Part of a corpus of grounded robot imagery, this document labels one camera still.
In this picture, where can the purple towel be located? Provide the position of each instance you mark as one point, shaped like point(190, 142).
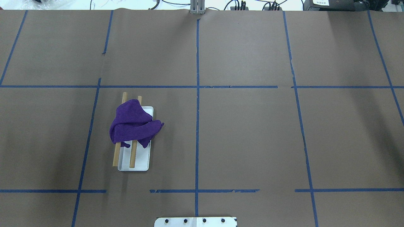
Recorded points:
point(132, 122)

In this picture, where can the white rack base tray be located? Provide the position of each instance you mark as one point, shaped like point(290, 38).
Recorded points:
point(142, 159)

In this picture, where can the brown paper table cover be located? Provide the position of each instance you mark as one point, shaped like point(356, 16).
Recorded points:
point(280, 119)

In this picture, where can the black computer box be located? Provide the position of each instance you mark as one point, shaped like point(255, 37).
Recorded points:
point(344, 5)

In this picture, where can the aluminium frame post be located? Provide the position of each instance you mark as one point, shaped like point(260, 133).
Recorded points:
point(197, 7)

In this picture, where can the white camera mast with base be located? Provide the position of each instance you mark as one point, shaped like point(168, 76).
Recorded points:
point(196, 222)

